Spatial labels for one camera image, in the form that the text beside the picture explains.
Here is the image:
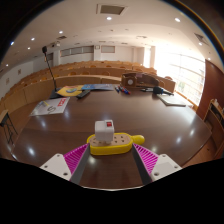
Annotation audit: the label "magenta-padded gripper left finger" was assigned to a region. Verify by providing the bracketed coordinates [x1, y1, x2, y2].
[39, 143, 91, 186]

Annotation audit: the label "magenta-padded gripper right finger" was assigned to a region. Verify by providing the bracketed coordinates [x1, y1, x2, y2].
[131, 142, 183, 186]

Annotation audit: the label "white charger with red switch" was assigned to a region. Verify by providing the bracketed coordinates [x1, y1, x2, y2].
[94, 119, 116, 145]

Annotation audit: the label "yellow power strip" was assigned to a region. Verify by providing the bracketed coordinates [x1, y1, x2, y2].
[86, 132, 146, 157]

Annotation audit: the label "white printed magazine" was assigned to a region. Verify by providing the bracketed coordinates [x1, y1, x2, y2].
[29, 96, 71, 117]

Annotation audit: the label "white open notebook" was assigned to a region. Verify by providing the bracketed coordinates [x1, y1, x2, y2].
[156, 93, 187, 108]

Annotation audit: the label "wooden shelf unit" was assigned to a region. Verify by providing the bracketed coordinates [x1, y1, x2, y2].
[202, 98, 224, 160]

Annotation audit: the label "wooden stool with metal legs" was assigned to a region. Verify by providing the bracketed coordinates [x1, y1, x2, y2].
[0, 109, 19, 146]

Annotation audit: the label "yellow book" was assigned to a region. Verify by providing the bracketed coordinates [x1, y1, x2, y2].
[55, 85, 84, 98]

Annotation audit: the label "black remote control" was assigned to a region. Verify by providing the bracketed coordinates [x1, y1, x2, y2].
[76, 89, 92, 100]

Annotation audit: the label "black handheld device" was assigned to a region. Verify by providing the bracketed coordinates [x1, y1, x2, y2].
[152, 85, 175, 97]

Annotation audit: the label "blue book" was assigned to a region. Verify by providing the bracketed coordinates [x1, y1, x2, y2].
[80, 83, 116, 92]

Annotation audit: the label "wooden desk organizer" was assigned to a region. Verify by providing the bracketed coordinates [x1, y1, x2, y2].
[120, 71, 161, 90]

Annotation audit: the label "black gooseneck desk microphone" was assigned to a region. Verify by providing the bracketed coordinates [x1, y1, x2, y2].
[41, 45, 63, 100]

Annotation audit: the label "large bright window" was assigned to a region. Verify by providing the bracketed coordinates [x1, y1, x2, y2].
[154, 46, 206, 106]

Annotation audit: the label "rows of wooden lecture seats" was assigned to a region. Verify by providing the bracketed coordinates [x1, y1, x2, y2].
[0, 59, 176, 113]

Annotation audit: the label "small ceiling air vent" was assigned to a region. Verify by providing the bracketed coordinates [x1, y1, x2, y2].
[194, 32, 210, 44]

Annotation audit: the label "recessed ceiling lights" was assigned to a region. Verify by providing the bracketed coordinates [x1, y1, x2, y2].
[9, 15, 205, 47]

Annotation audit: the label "square ceiling air vent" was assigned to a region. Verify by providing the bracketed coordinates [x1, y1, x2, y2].
[96, 3, 129, 17]

